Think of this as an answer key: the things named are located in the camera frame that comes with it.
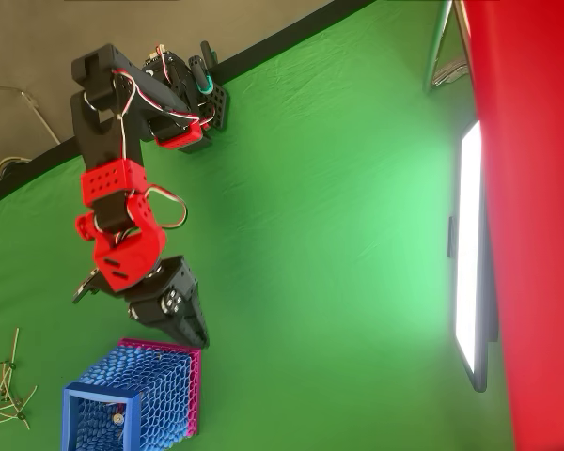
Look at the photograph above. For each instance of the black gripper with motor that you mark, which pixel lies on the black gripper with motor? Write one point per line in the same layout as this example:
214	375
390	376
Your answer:
162	307

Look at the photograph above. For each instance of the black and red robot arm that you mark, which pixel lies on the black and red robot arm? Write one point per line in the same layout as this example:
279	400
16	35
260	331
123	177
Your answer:
108	183

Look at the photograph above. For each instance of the blue and pink mesh basket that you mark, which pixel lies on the blue and pink mesh basket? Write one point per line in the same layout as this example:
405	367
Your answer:
160	385

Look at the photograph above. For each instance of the green table cloth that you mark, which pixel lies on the green table cloth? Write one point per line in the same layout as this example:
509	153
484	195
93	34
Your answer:
333	188

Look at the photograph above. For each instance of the black flat light panel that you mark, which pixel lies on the black flat light panel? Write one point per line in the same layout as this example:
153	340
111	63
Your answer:
470	258

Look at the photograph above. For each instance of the chrome tube stand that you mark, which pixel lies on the chrome tube stand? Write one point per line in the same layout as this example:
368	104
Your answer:
435	47

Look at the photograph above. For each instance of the large red curved object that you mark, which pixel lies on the large red curved object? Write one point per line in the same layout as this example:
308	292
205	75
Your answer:
536	188

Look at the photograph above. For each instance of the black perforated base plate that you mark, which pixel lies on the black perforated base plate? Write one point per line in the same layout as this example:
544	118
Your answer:
218	105

